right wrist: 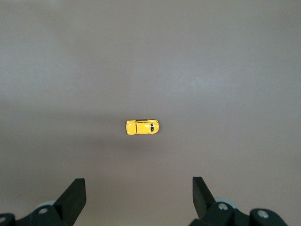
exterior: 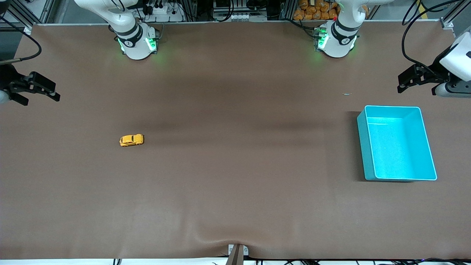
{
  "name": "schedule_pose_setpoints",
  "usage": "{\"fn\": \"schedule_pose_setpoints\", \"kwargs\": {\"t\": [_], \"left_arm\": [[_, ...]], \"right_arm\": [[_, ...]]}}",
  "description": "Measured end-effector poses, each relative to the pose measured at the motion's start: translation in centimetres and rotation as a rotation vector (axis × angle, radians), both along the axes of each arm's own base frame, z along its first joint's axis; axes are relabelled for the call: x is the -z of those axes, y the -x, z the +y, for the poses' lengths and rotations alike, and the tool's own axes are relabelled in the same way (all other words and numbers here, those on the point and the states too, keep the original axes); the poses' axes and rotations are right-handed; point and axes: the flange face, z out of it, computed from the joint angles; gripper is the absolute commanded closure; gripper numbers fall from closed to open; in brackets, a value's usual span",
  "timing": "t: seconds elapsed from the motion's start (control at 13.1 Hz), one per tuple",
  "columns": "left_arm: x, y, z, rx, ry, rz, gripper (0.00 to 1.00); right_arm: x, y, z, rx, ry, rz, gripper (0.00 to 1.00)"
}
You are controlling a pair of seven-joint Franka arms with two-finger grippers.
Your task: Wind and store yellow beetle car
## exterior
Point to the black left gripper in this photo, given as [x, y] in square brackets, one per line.
[432, 74]

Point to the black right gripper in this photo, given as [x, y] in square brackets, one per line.
[7, 78]

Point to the yellow beetle toy car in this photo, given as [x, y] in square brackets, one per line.
[131, 140]

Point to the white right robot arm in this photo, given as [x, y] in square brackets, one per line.
[136, 44]

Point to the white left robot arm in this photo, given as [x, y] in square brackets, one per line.
[340, 40]

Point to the teal plastic bin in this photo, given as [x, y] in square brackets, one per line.
[397, 147]

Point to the pile of orange toys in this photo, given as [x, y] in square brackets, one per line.
[312, 11]

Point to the white power strip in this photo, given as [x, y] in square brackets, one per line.
[163, 13]

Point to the brown table mat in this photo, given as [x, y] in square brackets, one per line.
[235, 165]

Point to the aluminium frame post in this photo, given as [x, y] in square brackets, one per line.
[454, 14]
[33, 11]

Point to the metal table clamp bracket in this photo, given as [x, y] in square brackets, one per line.
[237, 254]

